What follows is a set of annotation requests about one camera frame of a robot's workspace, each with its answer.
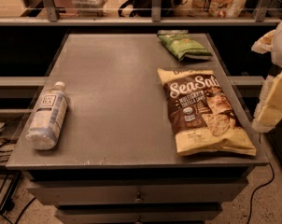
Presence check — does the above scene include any green jalapeno chip bag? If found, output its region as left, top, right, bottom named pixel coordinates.
left=157, top=30, right=213, bottom=61

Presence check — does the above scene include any black cable right floor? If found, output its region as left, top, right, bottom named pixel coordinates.
left=246, top=161, right=275, bottom=224

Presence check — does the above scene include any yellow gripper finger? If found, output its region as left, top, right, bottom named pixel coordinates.
left=251, top=30, right=275, bottom=54
left=256, top=70, right=282, bottom=128

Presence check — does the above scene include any black cables left floor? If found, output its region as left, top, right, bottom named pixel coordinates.
left=0, top=115, right=36, bottom=224

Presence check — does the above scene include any black bag background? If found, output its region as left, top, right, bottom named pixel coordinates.
left=118, top=0, right=187, bottom=17

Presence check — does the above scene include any colourful snack bag background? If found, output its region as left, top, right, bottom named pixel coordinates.
left=188, top=0, right=247, bottom=18

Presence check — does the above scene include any sea salt tortilla chip bag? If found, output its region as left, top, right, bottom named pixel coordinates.
left=158, top=69, right=256, bottom=156

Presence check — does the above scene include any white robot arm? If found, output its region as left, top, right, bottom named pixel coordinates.
left=251, top=21, right=282, bottom=133

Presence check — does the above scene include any grey drawer cabinet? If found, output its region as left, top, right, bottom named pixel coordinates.
left=25, top=168, right=251, bottom=224

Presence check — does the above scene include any metal shelf rail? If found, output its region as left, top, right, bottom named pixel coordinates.
left=0, top=0, right=282, bottom=27

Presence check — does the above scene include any blue label plastic water bottle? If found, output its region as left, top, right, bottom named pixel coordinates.
left=26, top=81, right=68, bottom=150

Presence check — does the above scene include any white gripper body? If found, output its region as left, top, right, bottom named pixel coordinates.
left=252, top=76, right=276, bottom=133

